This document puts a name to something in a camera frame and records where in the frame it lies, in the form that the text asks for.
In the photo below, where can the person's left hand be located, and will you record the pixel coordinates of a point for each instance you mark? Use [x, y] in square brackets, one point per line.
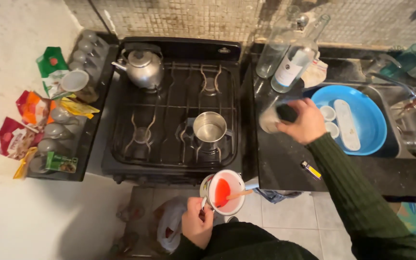
[195, 225]

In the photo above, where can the person's right hand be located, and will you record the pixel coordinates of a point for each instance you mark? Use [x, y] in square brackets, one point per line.
[303, 122]

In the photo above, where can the person's left fingers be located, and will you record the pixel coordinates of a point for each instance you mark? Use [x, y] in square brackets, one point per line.
[203, 212]

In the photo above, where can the white enamel mug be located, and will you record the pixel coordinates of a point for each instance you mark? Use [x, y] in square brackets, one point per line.
[226, 193]

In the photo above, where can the glass jar with black lid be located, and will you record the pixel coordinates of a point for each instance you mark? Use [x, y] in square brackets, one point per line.
[274, 117]

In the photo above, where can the white plastic bag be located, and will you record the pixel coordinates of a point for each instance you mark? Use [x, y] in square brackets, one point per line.
[170, 225]

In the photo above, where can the person's dark sweater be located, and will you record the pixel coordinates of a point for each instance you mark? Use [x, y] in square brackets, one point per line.
[255, 243]

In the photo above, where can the blue plastic bag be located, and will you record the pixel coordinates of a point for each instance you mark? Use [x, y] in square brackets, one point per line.
[274, 195]

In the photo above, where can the small steel pot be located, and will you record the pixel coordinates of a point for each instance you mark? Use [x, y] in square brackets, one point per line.
[209, 130]

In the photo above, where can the black gas stove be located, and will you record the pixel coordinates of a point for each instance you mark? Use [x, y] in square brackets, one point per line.
[173, 115]

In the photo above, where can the yellow and purple lighter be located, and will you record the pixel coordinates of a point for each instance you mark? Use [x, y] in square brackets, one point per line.
[311, 170]

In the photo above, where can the black side shelf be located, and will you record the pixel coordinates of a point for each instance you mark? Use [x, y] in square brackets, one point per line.
[96, 108]

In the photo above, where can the small green box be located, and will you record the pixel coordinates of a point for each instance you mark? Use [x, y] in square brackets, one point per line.
[61, 162]

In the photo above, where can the small white cup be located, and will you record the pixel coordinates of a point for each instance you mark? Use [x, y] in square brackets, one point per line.
[332, 129]
[328, 112]

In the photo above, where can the silver metal kettle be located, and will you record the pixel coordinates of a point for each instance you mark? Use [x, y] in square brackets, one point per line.
[143, 68]

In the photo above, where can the yellow packet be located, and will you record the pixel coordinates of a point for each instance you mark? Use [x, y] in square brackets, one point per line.
[78, 107]

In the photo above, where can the white oblong tray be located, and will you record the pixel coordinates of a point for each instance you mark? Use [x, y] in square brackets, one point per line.
[347, 124]

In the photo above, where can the row of glass jars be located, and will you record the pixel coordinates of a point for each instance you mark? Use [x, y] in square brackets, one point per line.
[70, 108]

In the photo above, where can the clear bottle with white label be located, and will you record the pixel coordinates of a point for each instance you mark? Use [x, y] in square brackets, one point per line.
[294, 65]

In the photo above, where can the jar with white lid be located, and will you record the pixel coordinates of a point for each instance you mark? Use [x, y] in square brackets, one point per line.
[79, 85]

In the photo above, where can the white cloth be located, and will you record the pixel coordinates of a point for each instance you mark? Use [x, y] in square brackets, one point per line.
[316, 72]

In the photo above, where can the clear empty glass bottle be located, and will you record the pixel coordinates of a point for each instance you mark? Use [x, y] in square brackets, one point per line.
[278, 47]

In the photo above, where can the yellow plastic wrapper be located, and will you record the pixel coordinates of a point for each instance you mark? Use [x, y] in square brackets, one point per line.
[24, 164]

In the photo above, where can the blue plastic basin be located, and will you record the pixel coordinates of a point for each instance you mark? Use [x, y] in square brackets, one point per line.
[368, 119]

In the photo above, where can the orange and red packet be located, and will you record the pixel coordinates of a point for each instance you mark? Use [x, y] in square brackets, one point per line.
[34, 108]

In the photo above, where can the red and white packet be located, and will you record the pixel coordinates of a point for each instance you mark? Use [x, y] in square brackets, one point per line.
[14, 139]

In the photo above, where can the green and white packet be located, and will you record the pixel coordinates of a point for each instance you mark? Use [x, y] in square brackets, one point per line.
[53, 70]

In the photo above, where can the colourful floor mat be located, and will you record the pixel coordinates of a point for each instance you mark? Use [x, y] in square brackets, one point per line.
[415, 220]

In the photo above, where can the steel sink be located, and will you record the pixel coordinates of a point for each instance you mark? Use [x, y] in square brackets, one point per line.
[406, 108]

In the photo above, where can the steel faucet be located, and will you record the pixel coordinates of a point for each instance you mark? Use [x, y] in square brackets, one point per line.
[392, 81]

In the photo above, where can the teal glass bottle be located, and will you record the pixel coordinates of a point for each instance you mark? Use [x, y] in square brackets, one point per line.
[408, 61]

